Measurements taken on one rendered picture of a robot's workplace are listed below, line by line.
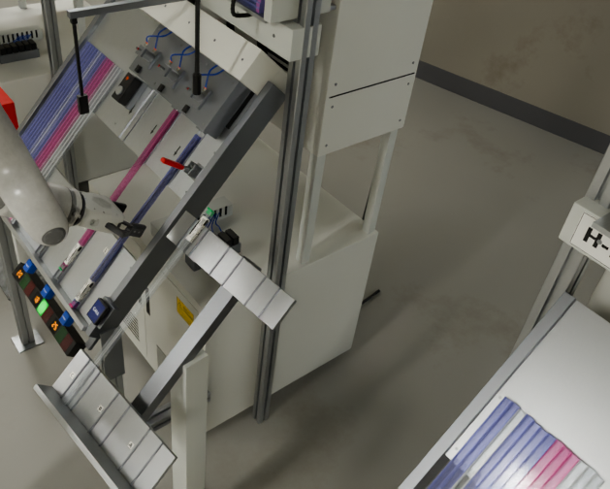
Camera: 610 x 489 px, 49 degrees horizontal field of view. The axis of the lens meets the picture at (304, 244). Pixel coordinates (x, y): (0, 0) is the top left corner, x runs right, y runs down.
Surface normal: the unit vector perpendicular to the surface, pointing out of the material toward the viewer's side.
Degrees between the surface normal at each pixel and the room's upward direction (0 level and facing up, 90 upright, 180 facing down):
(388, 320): 0
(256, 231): 0
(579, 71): 90
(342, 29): 90
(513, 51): 90
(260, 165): 0
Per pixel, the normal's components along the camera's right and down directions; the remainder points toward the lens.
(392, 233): 0.11, -0.76
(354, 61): 0.62, 0.55
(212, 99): -0.49, -0.26
